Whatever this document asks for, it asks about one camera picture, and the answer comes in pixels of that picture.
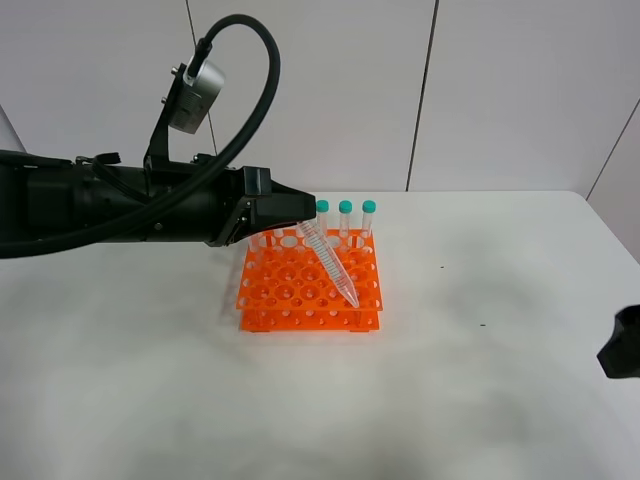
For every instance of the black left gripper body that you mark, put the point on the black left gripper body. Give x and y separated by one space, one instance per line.
234 194

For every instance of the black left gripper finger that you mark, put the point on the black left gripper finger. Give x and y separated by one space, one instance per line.
282 208

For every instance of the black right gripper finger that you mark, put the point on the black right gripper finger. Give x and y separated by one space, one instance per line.
620 356

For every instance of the teal-capped test tube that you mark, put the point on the teal-capped test tube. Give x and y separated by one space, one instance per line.
318 242

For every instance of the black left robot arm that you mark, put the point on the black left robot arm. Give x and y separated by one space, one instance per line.
51 205

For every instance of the second row left tube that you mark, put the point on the second row left tube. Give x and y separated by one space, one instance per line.
257 248

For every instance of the orange test tube rack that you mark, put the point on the orange test tube rack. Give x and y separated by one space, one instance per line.
291 291

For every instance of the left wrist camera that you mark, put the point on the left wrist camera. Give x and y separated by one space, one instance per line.
188 102

